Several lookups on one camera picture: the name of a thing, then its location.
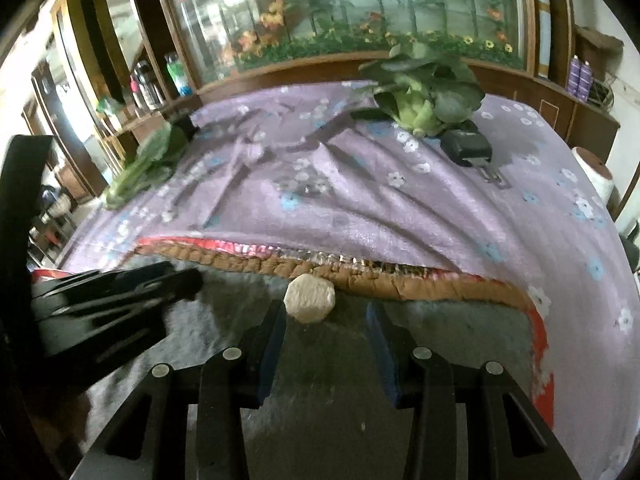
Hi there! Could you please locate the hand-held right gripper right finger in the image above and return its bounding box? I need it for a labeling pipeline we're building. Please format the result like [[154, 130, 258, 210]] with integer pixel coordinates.
[[365, 301, 583, 480]]

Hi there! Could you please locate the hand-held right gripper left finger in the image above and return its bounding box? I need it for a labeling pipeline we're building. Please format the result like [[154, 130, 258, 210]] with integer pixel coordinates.
[[70, 300, 290, 480]]

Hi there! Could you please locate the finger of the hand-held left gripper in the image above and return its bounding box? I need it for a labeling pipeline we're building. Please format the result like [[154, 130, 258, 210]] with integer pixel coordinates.
[[35, 267, 203, 311], [42, 302, 168, 366]]

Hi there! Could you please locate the white chunk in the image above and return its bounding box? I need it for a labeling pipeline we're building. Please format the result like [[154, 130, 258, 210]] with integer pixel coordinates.
[[283, 275, 336, 323]]

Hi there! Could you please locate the grey mat with red border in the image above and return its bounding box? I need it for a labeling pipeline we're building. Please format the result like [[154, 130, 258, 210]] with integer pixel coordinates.
[[80, 237, 556, 480]]

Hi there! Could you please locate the green bok choy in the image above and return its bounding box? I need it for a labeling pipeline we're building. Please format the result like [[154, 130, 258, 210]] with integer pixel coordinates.
[[102, 122, 188, 211]]

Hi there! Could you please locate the green plastic bag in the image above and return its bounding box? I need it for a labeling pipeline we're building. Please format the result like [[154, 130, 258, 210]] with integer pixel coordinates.
[[95, 96, 126, 116]]

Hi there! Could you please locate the purple floral blanket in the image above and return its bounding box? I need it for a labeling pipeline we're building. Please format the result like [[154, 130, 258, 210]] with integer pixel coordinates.
[[62, 80, 638, 480]]

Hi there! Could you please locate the green bottle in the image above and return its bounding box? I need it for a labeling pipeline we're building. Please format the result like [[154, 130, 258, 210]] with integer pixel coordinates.
[[164, 52, 193, 97]]

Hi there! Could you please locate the dark-leaf green cabbage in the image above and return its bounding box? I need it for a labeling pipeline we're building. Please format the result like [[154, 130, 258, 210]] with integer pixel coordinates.
[[359, 42, 486, 136]]

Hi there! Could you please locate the white roll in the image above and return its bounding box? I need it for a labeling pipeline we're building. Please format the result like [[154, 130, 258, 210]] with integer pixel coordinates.
[[572, 146, 613, 201]]

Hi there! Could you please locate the floral glass cabinet panel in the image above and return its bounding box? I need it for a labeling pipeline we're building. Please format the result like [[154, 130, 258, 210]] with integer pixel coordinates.
[[150, 0, 536, 86]]

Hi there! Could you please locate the wire basket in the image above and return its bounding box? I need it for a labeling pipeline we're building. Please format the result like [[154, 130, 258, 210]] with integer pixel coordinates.
[[590, 77, 616, 111]]

